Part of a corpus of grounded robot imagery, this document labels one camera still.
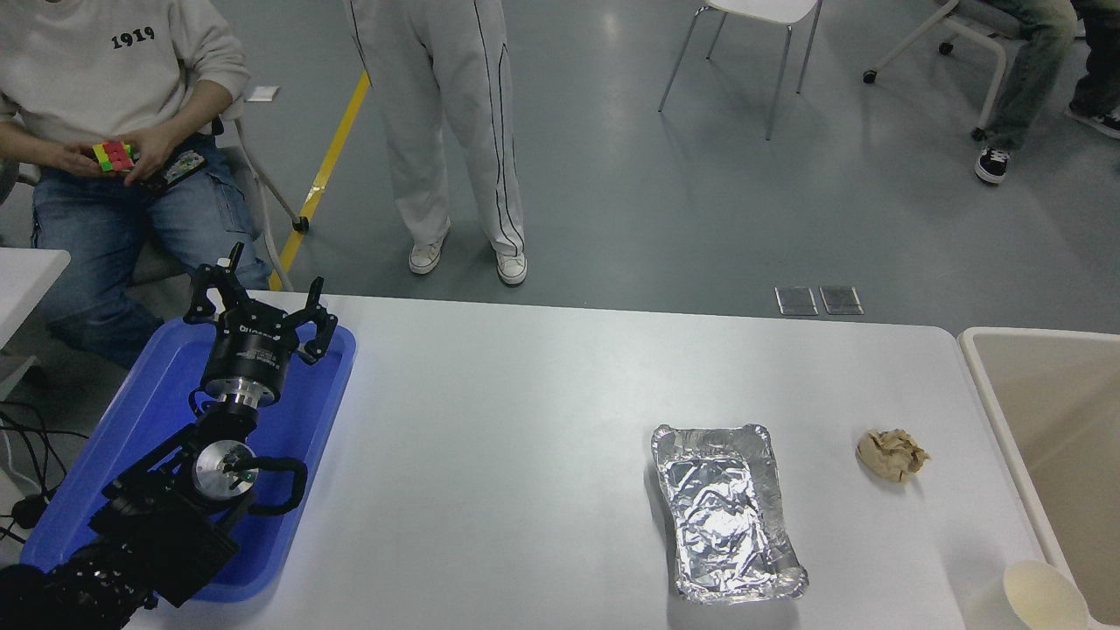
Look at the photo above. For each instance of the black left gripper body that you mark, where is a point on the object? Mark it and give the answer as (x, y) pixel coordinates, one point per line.
(247, 354)

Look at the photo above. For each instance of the colourful puzzle cube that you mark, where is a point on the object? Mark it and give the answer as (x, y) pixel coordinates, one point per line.
(114, 156)

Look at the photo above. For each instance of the pale paper cup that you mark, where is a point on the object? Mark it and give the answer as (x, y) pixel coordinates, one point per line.
(1041, 599)

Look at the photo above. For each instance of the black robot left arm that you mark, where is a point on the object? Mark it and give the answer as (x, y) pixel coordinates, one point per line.
(157, 525)

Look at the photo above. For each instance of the person's left hand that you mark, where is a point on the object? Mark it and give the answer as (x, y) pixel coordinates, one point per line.
(157, 149)

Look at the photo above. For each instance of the person's right hand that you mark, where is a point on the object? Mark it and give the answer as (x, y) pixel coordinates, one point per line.
(74, 162)

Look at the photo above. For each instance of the white-framed grey chair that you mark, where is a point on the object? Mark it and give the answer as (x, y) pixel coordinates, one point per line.
(245, 179)

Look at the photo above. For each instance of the blue plastic tray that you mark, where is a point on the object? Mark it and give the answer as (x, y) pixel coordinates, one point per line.
(149, 411)

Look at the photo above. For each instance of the patterned phone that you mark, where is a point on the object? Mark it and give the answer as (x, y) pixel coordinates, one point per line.
(179, 168)

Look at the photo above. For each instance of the white side table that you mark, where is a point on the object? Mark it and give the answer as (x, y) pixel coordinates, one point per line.
(26, 280)

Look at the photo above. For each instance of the person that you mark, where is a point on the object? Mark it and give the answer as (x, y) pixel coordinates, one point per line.
(437, 131)
(105, 79)
(1037, 61)

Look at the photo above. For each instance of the silver foil tray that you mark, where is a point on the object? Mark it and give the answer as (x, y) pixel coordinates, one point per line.
(726, 516)

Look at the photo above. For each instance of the metal floor plate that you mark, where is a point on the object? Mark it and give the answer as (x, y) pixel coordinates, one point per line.
(796, 301)
(842, 300)

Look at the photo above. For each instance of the white chair with metal legs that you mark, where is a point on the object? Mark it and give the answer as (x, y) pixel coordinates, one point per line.
(770, 7)

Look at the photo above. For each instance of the crumpled tan paper ball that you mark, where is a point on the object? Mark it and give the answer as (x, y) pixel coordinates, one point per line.
(892, 455)

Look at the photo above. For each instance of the white chair with casters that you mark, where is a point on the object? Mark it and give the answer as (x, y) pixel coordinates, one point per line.
(984, 17)

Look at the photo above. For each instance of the large pale bin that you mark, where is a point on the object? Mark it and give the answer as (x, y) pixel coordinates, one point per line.
(1059, 411)

